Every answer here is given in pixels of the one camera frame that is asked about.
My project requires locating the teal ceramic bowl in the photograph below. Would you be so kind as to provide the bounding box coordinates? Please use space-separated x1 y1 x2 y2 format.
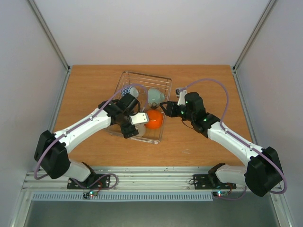
148 88 165 106

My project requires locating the metal wire dish rack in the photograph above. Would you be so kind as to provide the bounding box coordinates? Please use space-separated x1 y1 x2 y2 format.
104 70 173 145

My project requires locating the right circuit board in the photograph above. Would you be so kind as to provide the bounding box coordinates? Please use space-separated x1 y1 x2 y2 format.
213 191 229 197

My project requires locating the white bowl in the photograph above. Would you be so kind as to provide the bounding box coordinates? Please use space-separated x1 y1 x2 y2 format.
145 109 163 129
135 124 146 137

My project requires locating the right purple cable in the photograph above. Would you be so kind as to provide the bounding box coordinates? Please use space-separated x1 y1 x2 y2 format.
181 78 288 201

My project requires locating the circuit board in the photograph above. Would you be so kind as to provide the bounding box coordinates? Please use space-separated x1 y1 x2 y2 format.
213 191 229 197
82 192 98 199

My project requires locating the left circuit board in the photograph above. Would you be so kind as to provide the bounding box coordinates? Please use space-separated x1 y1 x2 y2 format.
82 192 98 199

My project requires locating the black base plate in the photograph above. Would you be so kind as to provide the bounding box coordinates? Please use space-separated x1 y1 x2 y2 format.
67 174 110 190
189 174 237 190

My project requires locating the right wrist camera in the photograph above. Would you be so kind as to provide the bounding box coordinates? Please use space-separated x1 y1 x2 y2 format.
175 87 187 106

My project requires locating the red patterned bowl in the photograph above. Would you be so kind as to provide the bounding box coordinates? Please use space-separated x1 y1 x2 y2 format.
121 86 139 98

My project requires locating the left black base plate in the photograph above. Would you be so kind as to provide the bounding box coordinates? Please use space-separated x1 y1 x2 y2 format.
67 174 110 190

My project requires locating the grey slotted cable duct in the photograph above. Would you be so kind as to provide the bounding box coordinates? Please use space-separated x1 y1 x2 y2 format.
32 192 213 202

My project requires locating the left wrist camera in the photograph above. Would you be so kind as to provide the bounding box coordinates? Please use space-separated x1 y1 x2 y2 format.
130 112 149 125

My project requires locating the purple cable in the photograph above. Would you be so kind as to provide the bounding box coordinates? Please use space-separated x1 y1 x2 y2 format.
181 78 288 201
34 84 147 190

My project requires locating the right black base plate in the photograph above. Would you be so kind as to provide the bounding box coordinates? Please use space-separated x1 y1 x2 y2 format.
189 174 237 190

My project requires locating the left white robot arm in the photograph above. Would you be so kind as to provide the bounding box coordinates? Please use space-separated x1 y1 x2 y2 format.
34 94 140 188

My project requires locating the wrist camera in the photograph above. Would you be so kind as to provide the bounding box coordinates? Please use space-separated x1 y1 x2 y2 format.
130 112 149 125
175 87 187 106

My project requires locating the aluminium rail frame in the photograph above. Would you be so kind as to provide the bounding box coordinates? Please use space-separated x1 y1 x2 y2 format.
21 165 282 192

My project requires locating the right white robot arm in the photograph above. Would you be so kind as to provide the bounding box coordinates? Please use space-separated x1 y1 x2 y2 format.
160 92 285 197

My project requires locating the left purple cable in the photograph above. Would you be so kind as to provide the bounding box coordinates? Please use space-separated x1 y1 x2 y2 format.
34 84 147 190

